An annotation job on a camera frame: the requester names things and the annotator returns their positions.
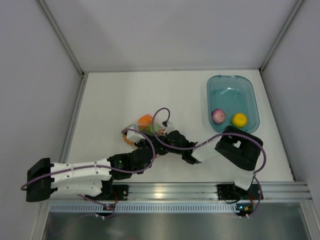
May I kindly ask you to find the clear zip top bag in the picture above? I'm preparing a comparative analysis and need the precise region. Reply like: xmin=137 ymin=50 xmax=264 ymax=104
xmin=122 ymin=114 xmax=173 ymax=146

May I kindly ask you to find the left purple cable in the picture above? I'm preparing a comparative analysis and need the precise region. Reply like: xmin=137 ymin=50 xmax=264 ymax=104
xmin=20 ymin=127 xmax=161 ymax=192

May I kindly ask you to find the yellow toy lemon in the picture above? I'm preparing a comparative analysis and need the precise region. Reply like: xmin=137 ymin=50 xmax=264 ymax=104
xmin=231 ymin=112 xmax=248 ymax=128

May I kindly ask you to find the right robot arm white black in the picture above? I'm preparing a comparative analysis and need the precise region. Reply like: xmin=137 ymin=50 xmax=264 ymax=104
xmin=156 ymin=125 xmax=267 ymax=201

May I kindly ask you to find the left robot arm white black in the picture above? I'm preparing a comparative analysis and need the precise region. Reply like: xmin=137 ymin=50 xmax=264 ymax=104
xmin=21 ymin=138 xmax=165 ymax=203

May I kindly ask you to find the blue plastic basin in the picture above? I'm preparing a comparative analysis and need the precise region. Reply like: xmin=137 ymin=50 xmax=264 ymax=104
xmin=206 ymin=75 xmax=260 ymax=134

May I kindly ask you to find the orange toy pineapple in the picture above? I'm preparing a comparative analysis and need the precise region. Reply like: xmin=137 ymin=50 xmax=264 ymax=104
xmin=121 ymin=128 xmax=135 ymax=146

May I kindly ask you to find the orange toy ball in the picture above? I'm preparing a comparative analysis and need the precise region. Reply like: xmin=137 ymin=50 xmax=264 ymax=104
xmin=137 ymin=114 xmax=153 ymax=131

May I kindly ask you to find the left aluminium frame post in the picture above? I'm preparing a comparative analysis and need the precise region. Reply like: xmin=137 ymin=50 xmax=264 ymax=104
xmin=36 ymin=0 xmax=86 ymax=100

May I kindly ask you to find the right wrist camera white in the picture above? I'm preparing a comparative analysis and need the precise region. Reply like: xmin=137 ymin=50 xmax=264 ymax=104
xmin=162 ymin=120 xmax=175 ymax=134

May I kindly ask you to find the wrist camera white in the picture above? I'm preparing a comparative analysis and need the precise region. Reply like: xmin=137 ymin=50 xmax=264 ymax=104
xmin=126 ymin=128 xmax=144 ymax=143
xmin=162 ymin=120 xmax=175 ymax=134

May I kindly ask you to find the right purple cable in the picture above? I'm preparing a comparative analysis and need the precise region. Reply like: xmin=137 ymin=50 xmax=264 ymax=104
xmin=152 ymin=107 xmax=267 ymax=218

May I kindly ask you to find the grey slotted cable duct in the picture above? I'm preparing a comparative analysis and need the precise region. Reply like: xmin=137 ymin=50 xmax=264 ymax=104
xmin=49 ymin=202 xmax=250 ymax=214

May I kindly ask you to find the green toy apple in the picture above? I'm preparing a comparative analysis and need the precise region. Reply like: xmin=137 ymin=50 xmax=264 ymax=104
xmin=146 ymin=123 xmax=164 ymax=136

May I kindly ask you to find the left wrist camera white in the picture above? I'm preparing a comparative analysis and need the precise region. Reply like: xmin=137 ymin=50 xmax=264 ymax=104
xmin=126 ymin=128 xmax=144 ymax=143

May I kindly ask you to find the purple cable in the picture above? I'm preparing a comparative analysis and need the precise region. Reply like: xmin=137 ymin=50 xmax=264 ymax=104
xmin=20 ymin=127 xmax=161 ymax=192
xmin=152 ymin=107 xmax=267 ymax=218

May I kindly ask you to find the aluminium frame post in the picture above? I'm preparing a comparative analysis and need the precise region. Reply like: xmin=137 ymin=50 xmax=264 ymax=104
xmin=36 ymin=0 xmax=86 ymax=100
xmin=259 ymin=0 xmax=306 ymax=75

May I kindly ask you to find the purple toy onion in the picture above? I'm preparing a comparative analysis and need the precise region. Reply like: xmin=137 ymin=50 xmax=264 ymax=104
xmin=211 ymin=108 xmax=226 ymax=125

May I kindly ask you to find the right aluminium frame post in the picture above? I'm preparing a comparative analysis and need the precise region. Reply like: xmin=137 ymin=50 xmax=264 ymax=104
xmin=259 ymin=0 xmax=306 ymax=75

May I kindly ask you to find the aluminium mounting rail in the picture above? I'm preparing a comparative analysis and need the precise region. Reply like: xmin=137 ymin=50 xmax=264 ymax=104
xmin=113 ymin=182 xmax=313 ymax=203

